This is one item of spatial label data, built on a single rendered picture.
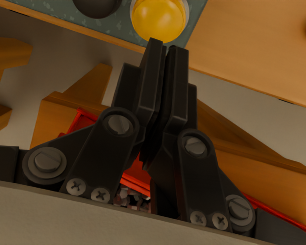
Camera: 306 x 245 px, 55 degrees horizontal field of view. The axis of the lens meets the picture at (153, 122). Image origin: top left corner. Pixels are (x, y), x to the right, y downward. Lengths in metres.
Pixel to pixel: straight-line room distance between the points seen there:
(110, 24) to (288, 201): 0.30
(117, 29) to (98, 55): 0.92
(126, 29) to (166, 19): 0.03
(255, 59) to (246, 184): 0.18
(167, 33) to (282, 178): 0.26
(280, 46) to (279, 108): 1.07
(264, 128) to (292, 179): 0.90
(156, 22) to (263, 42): 0.09
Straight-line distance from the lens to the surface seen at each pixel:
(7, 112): 1.14
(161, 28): 0.16
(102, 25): 0.18
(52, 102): 0.31
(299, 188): 0.40
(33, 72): 1.14
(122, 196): 0.25
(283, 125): 1.31
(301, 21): 0.23
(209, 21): 0.21
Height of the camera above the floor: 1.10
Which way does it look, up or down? 74 degrees down
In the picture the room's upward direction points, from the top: 157 degrees clockwise
